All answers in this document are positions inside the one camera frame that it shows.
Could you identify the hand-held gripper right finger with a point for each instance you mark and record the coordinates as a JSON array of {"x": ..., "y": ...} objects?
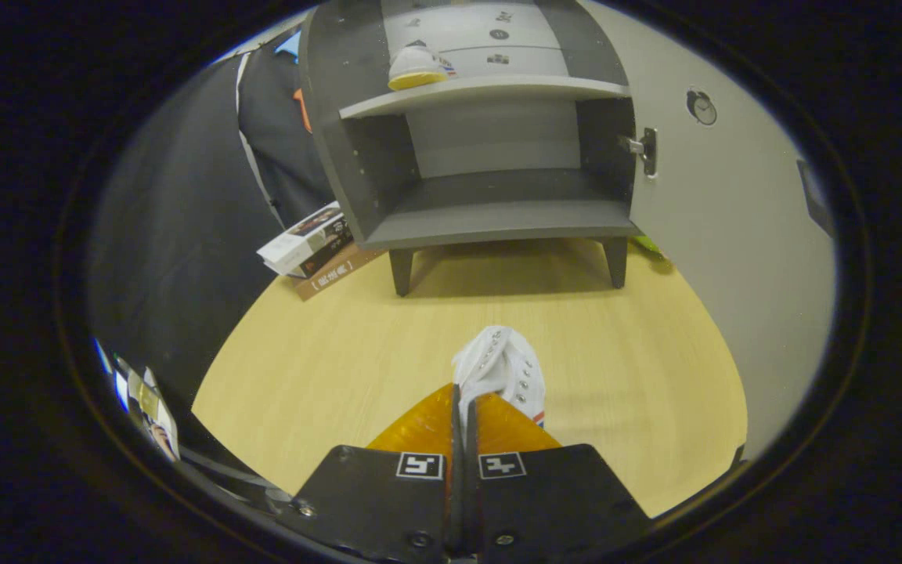
[{"x": 545, "y": 501}]

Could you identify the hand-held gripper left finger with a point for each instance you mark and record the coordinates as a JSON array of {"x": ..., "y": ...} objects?
[{"x": 388, "y": 501}]

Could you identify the white shoe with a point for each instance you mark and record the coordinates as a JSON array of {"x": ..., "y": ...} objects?
[
  {"x": 498, "y": 368},
  {"x": 416, "y": 66}
]

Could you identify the grey shoe cabinet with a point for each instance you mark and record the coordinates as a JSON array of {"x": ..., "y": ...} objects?
[{"x": 498, "y": 219}]

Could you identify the beige shoe cabinet door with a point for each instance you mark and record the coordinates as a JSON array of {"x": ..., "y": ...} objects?
[{"x": 733, "y": 274}]

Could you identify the metal door hinge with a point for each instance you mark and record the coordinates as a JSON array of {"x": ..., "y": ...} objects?
[{"x": 647, "y": 149}]

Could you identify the brown book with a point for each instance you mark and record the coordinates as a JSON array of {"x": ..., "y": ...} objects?
[{"x": 337, "y": 274}]

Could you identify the colourful clutter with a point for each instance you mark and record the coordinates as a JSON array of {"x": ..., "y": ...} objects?
[{"x": 146, "y": 407}]

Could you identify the green and pink plush toy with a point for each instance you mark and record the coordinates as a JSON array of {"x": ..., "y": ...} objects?
[{"x": 645, "y": 246}]

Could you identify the white book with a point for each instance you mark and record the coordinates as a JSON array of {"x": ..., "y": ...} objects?
[{"x": 294, "y": 243}]

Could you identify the black backdrop cloth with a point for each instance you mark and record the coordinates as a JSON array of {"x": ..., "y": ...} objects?
[{"x": 169, "y": 235}]

